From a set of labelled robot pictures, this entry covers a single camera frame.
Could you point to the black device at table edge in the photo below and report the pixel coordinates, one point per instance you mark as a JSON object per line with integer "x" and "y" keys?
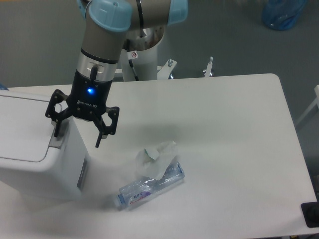
{"x": 311, "y": 214}

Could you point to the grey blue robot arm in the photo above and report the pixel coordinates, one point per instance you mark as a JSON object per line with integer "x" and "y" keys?
{"x": 107, "y": 25}

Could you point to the crumpled white tissue paper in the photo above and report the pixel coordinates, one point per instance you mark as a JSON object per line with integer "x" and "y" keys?
{"x": 153, "y": 161}

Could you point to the white frame at right edge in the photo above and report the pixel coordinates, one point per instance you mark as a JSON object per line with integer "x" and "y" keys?
{"x": 309, "y": 112}

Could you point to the crushed clear plastic bottle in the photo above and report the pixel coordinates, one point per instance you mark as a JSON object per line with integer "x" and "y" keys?
{"x": 145, "y": 189}

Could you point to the blue plastic bag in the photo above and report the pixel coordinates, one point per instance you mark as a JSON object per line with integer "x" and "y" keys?
{"x": 282, "y": 15}

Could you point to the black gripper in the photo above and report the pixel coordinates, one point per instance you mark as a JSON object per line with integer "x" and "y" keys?
{"x": 89, "y": 97}

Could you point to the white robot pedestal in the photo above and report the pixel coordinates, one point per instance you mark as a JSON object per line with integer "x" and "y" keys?
{"x": 139, "y": 57}

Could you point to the white push-lid trash can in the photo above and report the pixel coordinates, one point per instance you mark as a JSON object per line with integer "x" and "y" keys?
{"x": 34, "y": 161}

